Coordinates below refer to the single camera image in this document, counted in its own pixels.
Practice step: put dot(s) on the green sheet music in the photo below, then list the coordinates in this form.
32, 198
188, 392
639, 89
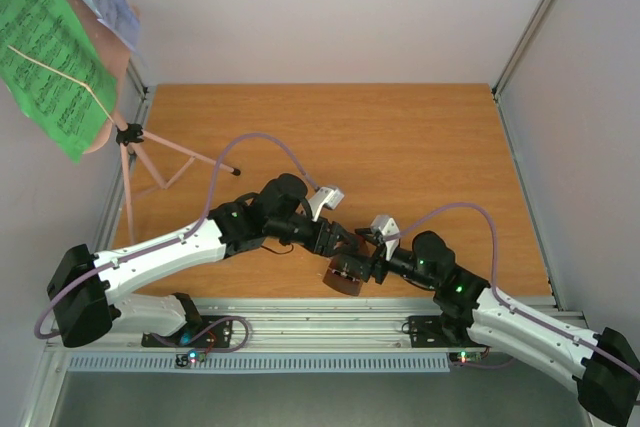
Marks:
54, 73

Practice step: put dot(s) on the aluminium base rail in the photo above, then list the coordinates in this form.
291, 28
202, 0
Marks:
305, 324

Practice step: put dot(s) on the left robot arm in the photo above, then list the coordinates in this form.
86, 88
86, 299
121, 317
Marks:
87, 288

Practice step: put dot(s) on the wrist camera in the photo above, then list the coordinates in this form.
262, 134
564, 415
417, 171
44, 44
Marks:
326, 197
385, 228

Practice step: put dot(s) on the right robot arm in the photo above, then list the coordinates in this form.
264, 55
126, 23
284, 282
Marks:
600, 367

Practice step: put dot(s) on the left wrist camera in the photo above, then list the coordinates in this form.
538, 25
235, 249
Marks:
326, 197

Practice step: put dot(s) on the grey slotted cable duct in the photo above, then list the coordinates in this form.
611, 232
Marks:
261, 363

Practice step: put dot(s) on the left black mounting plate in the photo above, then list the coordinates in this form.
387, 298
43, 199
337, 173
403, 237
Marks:
215, 331

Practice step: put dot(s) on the black mounting plate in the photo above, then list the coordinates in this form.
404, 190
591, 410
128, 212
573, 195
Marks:
425, 331
215, 331

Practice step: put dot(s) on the brown wooden metronome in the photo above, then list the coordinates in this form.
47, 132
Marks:
342, 275

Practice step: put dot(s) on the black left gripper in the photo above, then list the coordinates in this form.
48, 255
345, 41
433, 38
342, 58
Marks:
326, 245

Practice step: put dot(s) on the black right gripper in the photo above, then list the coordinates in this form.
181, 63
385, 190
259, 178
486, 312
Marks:
376, 267

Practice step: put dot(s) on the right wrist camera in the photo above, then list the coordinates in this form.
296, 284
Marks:
385, 228

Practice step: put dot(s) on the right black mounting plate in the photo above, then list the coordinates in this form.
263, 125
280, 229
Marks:
425, 331

